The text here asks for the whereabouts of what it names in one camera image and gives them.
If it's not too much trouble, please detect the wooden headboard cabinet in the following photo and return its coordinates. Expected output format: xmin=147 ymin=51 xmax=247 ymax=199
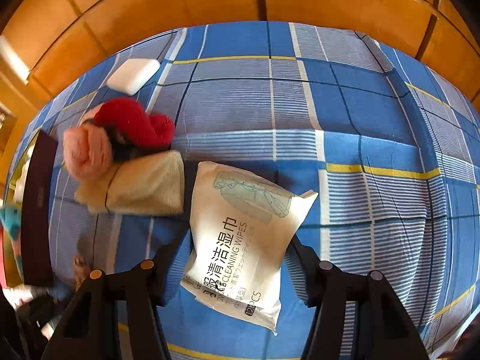
xmin=1 ymin=0 xmax=479 ymax=172

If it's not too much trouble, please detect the blue plaid bedsheet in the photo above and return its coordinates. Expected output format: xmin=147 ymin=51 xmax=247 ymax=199
xmin=10 ymin=22 xmax=479 ymax=358

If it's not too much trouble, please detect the cream cloth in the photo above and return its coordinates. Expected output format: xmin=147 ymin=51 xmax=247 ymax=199
xmin=74 ymin=150 xmax=185 ymax=216

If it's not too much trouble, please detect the white cleaning wipes pack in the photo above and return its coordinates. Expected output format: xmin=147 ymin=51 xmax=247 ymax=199
xmin=181 ymin=162 xmax=318 ymax=332

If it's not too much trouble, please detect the gold tray box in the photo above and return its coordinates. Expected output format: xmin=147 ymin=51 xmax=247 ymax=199
xmin=1 ymin=130 xmax=58 ymax=287

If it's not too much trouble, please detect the brown striped scrunchie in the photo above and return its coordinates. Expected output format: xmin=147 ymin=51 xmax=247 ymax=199
xmin=73 ymin=254 xmax=92 ymax=290

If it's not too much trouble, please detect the red knit sock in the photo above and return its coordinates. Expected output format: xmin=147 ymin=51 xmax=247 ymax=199
xmin=93 ymin=97 xmax=175 ymax=150

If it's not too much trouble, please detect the white soap bar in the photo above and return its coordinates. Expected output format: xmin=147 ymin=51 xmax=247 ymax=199
xmin=106 ymin=58 xmax=160 ymax=96

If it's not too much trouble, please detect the teal plush toy pink skirt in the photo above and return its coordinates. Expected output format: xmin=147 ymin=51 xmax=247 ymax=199
xmin=1 ymin=204 xmax=24 ymax=280

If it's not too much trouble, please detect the pink towel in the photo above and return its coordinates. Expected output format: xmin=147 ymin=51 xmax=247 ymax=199
xmin=63 ymin=105 xmax=113 ymax=182

